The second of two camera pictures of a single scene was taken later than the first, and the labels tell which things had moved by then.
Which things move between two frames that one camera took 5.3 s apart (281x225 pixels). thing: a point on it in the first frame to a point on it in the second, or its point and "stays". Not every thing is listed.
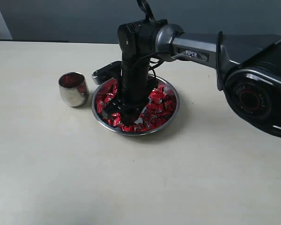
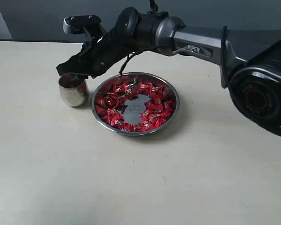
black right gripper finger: x=129 y=115 to x=84 y=76
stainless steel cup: x=73 y=88 stays
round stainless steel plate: x=161 y=107 stays
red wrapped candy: x=157 y=93 stays
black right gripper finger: x=113 y=106 to x=79 y=63
